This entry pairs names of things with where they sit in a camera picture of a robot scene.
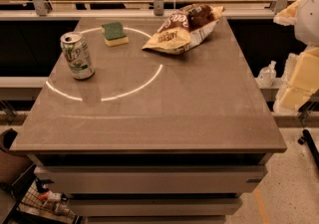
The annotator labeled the grey drawer cabinet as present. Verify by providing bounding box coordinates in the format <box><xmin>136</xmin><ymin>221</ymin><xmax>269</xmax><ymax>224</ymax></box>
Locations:
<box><xmin>35</xmin><ymin>164</ymin><xmax>267</xmax><ymax>223</ymax></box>

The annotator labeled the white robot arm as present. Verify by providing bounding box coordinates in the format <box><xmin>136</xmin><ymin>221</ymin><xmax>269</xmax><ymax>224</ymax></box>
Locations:
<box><xmin>273</xmin><ymin>0</ymin><xmax>319</xmax><ymax>113</ymax></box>

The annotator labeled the black chair leg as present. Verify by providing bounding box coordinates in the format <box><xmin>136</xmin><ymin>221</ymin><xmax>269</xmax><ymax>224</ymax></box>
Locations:
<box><xmin>297</xmin><ymin>129</ymin><xmax>319</xmax><ymax>169</ymax></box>

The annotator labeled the clear sanitizer bottle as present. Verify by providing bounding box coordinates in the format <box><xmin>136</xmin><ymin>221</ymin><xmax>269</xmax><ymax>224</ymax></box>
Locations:
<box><xmin>256</xmin><ymin>61</ymin><xmax>276</xmax><ymax>88</ymax></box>

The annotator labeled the green yellow sponge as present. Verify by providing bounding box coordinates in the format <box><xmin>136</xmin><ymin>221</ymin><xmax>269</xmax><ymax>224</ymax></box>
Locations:
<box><xmin>101</xmin><ymin>22</ymin><xmax>129</xmax><ymax>47</ymax></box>

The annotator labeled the brown chair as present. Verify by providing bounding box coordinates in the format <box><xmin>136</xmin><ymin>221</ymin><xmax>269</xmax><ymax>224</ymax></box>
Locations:
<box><xmin>0</xmin><ymin>128</ymin><xmax>33</xmax><ymax>185</ymax></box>

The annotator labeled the wire basket with items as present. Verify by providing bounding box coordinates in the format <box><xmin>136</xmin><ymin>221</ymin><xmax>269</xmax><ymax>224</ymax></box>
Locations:
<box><xmin>19</xmin><ymin>178</ymin><xmax>76</xmax><ymax>222</ymax></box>

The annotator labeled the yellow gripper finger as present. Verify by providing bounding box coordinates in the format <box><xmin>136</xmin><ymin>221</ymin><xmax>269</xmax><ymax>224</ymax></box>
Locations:
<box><xmin>273</xmin><ymin>0</ymin><xmax>300</xmax><ymax>26</ymax></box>
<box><xmin>273</xmin><ymin>47</ymin><xmax>319</xmax><ymax>112</ymax></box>

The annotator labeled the brown chip bag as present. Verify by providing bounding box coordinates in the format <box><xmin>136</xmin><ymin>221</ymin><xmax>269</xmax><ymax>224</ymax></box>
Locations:
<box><xmin>143</xmin><ymin>4</ymin><xmax>224</xmax><ymax>55</ymax></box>

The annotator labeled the green white soda can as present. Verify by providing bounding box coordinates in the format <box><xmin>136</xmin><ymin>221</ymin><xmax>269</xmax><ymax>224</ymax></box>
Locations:
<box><xmin>60</xmin><ymin>32</ymin><xmax>95</xmax><ymax>80</ymax></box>

